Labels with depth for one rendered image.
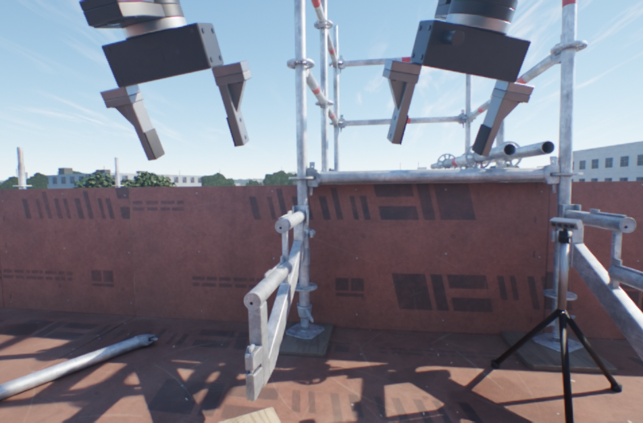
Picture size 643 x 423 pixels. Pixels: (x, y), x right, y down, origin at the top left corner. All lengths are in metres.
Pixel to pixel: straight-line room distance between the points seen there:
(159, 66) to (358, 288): 1.39
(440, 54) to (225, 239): 1.50
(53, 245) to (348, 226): 1.66
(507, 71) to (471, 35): 0.07
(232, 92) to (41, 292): 2.20
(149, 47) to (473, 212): 1.45
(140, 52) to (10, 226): 2.20
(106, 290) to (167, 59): 1.86
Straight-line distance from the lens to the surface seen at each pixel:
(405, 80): 0.46
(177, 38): 0.47
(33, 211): 2.49
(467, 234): 1.68
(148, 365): 1.60
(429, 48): 0.46
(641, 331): 1.35
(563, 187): 1.67
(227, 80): 0.46
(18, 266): 2.63
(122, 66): 0.51
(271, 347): 1.10
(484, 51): 0.49
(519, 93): 0.54
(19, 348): 2.07
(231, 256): 1.80
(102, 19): 0.44
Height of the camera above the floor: 0.69
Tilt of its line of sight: 4 degrees down
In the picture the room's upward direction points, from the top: 1 degrees counter-clockwise
